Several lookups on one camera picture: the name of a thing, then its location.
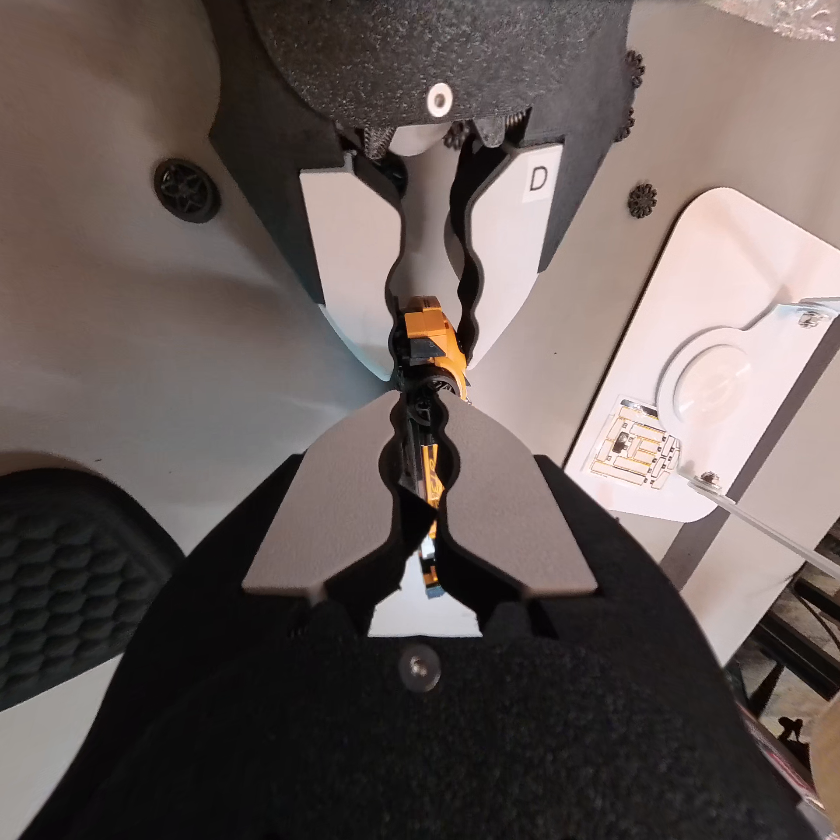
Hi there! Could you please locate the clear plastic bag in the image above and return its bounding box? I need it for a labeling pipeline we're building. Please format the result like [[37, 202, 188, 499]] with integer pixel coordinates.
[[696, 0, 840, 43]]

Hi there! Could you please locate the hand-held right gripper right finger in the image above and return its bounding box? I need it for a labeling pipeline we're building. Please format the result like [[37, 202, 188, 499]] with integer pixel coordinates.
[[433, 392, 599, 601]]

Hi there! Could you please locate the black metal frame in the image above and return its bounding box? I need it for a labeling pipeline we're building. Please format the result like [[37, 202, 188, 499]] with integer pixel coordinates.
[[725, 525, 840, 840]]

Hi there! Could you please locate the black lego wheel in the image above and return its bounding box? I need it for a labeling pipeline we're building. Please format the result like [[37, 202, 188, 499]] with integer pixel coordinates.
[[154, 157, 222, 224]]

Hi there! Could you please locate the lego sticker sheet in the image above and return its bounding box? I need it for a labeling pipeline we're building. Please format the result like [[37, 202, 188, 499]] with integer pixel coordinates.
[[589, 395, 683, 490]]

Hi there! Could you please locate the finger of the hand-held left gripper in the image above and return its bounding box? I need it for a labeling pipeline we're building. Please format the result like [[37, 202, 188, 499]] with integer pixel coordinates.
[[300, 167, 406, 385], [445, 144, 567, 366]]

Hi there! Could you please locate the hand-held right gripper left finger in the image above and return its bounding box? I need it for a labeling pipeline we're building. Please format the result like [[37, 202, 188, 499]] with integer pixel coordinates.
[[241, 392, 439, 627]]

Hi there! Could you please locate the orange lego car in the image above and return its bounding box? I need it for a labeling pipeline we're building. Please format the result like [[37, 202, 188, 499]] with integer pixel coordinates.
[[388, 295, 475, 601]]

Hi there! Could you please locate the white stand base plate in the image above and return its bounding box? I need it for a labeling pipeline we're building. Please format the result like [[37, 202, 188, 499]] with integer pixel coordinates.
[[564, 187, 840, 581]]

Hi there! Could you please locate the black mesh chair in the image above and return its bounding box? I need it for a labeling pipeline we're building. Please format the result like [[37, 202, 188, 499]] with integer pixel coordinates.
[[0, 468, 186, 711]]

